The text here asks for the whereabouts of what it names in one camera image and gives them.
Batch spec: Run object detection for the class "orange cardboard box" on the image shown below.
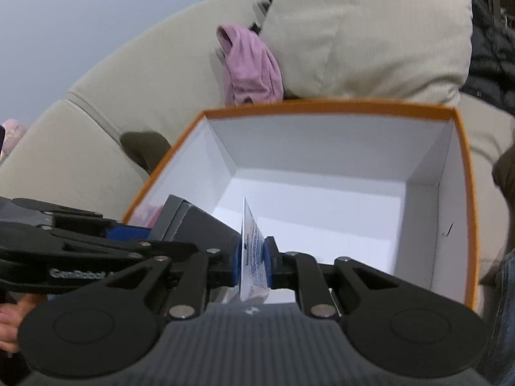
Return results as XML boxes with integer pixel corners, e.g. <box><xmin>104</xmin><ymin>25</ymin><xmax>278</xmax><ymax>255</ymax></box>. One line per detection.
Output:
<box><xmin>123</xmin><ymin>98</ymin><xmax>480</xmax><ymax>317</ymax></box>

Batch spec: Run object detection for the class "person's left leg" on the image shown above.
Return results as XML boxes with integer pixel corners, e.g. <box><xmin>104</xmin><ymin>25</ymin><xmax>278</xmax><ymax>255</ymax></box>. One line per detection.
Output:
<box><xmin>120</xmin><ymin>131</ymin><xmax>173</xmax><ymax>174</ymax></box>

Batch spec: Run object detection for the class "person's left hand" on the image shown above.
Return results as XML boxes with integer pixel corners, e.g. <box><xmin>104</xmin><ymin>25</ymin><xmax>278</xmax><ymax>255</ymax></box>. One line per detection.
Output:
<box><xmin>0</xmin><ymin>294</ymin><xmax>45</xmax><ymax>355</ymax></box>

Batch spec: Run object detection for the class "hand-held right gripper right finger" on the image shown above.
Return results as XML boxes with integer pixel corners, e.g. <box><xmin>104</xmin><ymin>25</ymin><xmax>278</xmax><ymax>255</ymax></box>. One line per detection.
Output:
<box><xmin>261</xmin><ymin>236</ymin><xmax>427</xmax><ymax>319</ymax></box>

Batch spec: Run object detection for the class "pink massage hammer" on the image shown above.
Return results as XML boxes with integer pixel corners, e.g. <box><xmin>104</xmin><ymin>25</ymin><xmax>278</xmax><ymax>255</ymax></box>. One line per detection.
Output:
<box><xmin>0</xmin><ymin>118</ymin><xmax>28</xmax><ymax>158</ymax></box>

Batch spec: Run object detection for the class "person's right leg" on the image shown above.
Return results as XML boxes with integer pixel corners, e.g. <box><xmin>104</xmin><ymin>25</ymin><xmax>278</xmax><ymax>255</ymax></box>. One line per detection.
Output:
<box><xmin>481</xmin><ymin>147</ymin><xmax>515</xmax><ymax>386</ymax></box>

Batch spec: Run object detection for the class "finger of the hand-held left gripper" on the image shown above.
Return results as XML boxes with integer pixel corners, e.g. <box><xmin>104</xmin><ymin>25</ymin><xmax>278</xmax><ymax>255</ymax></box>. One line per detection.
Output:
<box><xmin>40</xmin><ymin>231</ymin><xmax>199</xmax><ymax>262</ymax></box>
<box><xmin>12</xmin><ymin>198</ymin><xmax>153</xmax><ymax>242</ymax></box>

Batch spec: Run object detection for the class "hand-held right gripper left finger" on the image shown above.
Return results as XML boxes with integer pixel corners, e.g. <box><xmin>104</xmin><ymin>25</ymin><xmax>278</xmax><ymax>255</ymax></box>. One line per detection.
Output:
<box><xmin>80</xmin><ymin>244</ymin><xmax>242</xmax><ymax>320</ymax></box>

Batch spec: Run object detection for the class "beige pillow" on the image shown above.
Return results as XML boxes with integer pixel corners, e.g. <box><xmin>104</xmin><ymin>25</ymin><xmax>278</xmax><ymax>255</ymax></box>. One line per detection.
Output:
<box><xmin>261</xmin><ymin>0</ymin><xmax>474</xmax><ymax>103</ymax></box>

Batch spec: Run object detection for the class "person's leg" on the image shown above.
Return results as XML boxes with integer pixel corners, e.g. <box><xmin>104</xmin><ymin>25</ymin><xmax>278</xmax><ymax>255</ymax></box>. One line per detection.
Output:
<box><xmin>120</xmin><ymin>131</ymin><xmax>173</xmax><ymax>174</ymax></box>
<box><xmin>481</xmin><ymin>147</ymin><xmax>515</xmax><ymax>386</ymax></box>

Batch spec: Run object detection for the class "dark grey box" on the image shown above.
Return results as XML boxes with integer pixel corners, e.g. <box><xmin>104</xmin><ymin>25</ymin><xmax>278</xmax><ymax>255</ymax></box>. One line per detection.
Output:
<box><xmin>153</xmin><ymin>194</ymin><xmax>243</xmax><ymax>251</ymax></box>

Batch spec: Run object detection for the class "blue and white card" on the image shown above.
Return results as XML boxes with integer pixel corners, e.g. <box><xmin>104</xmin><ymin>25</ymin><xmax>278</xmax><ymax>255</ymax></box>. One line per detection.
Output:
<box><xmin>239</xmin><ymin>197</ymin><xmax>271</xmax><ymax>303</ymax></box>

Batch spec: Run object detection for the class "black puffer jacket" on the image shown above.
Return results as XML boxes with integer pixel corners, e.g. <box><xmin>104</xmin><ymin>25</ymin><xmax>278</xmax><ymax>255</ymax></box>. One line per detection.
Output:
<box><xmin>461</xmin><ymin>0</ymin><xmax>515</xmax><ymax>115</ymax></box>

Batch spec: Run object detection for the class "beige sofa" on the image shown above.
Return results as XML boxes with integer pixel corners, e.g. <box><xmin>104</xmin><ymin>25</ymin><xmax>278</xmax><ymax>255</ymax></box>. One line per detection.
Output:
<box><xmin>0</xmin><ymin>0</ymin><xmax>515</xmax><ymax>318</ymax></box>

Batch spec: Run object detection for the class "purple cloth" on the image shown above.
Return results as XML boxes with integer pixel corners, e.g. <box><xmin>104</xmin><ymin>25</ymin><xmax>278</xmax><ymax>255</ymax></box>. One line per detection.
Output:
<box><xmin>216</xmin><ymin>24</ymin><xmax>285</xmax><ymax>107</ymax></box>

